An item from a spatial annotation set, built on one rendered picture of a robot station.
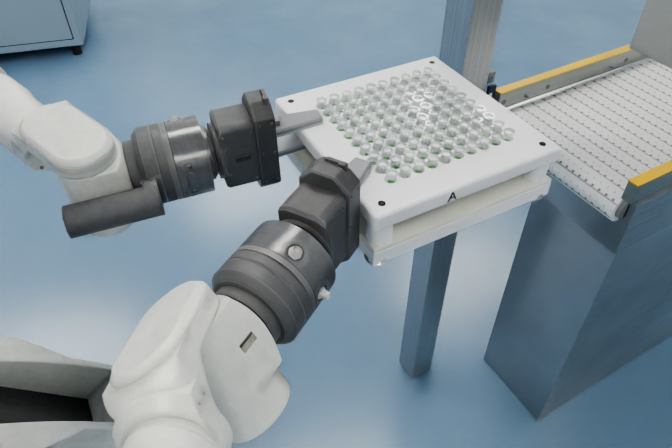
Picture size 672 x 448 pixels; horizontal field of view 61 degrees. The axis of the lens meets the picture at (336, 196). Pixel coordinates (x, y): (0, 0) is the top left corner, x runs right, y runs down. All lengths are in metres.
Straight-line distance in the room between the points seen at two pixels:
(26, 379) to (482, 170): 0.58
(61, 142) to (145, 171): 0.08
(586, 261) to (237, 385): 0.84
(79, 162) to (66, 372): 0.30
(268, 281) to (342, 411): 1.06
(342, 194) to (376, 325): 1.14
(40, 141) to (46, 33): 2.45
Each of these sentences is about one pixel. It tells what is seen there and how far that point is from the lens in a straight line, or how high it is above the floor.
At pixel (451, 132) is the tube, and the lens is 0.66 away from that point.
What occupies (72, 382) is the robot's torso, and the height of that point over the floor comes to 0.68.
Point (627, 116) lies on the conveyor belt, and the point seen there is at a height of 0.80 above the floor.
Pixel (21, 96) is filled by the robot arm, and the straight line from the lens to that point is 0.76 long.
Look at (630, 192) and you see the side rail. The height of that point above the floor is 0.82.
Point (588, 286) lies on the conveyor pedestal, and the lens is 1.20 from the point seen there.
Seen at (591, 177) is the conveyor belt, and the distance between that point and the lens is 0.92.
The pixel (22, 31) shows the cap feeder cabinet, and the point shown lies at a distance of 3.10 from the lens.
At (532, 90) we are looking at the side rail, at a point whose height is 0.82.
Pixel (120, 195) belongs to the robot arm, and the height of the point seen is 0.95.
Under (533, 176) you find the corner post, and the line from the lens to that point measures 0.70.
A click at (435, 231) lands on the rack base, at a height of 0.90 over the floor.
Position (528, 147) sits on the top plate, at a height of 0.95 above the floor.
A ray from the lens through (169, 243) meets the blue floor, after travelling 1.92.
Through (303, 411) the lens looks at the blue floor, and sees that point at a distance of 1.51.
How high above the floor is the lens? 1.33
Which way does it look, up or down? 41 degrees down
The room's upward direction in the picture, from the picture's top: straight up
